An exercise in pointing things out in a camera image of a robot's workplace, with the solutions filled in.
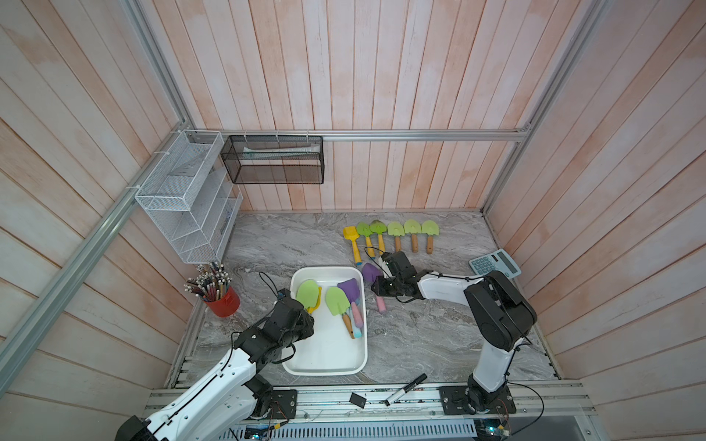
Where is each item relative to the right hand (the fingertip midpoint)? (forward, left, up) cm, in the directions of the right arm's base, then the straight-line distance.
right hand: (373, 286), depth 97 cm
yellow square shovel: (+24, +9, +2) cm, 25 cm away
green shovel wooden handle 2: (+28, -18, 0) cm, 34 cm away
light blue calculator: (+11, -47, +2) cm, 48 cm away
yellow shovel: (-10, +20, +1) cm, 23 cm away
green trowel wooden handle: (-8, +12, +2) cm, 15 cm away
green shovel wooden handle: (+27, -11, 0) cm, 29 cm away
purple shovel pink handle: (-1, +8, +1) cm, 8 cm away
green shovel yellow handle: (+25, +3, +3) cm, 25 cm away
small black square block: (-36, +5, 0) cm, 36 cm away
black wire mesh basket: (+43, +39, +24) cm, 63 cm away
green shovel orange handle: (+27, -3, +2) cm, 27 cm away
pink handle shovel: (+6, +1, +1) cm, 6 cm away
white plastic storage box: (-23, +14, +1) cm, 27 cm away
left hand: (-17, +20, +6) cm, 27 cm away
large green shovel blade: (-4, +23, +2) cm, 24 cm away
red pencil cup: (-12, +47, +8) cm, 49 cm away
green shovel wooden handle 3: (+29, -25, 0) cm, 38 cm away
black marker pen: (-32, -10, 0) cm, 33 cm away
